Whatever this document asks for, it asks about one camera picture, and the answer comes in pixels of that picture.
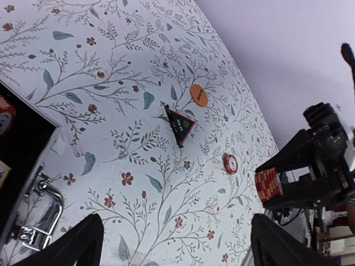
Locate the floral table mat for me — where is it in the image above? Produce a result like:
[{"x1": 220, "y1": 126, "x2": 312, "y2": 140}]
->
[{"x1": 1, "y1": 1, "x2": 277, "y2": 265}]

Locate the single red poker chip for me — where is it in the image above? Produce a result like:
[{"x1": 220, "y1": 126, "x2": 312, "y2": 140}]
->
[{"x1": 223, "y1": 154, "x2": 238, "y2": 175}]

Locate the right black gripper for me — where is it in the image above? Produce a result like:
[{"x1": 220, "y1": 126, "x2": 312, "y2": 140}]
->
[{"x1": 255, "y1": 102, "x2": 354, "y2": 211}]

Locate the poker chip row right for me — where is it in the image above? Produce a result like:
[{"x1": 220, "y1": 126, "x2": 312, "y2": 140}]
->
[{"x1": 0, "y1": 95, "x2": 16, "y2": 137}]

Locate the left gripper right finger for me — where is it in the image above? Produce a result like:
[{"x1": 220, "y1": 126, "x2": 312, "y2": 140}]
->
[{"x1": 251, "y1": 214, "x2": 336, "y2": 266}]

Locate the blue playing card deck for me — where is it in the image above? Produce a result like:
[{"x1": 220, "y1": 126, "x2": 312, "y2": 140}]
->
[{"x1": 0, "y1": 161, "x2": 11, "y2": 188}]

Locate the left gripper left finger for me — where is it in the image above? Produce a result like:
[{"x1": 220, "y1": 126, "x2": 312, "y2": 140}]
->
[{"x1": 16, "y1": 214, "x2": 104, "y2": 266}]

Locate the aluminium poker case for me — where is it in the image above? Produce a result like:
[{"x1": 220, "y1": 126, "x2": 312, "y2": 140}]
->
[{"x1": 1, "y1": 83, "x2": 64, "y2": 265}]

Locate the orange poker chip stack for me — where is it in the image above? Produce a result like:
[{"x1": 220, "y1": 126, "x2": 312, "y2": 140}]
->
[{"x1": 255, "y1": 167, "x2": 283, "y2": 203}]

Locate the black triangle marker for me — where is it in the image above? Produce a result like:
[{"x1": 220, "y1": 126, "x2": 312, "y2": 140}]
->
[{"x1": 163, "y1": 104, "x2": 196, "y2": 149}]

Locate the orange round button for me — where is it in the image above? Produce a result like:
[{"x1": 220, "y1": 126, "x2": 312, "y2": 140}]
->
[{"x1": 190, "y1": 84, "x2": 209, "y2": 107}]

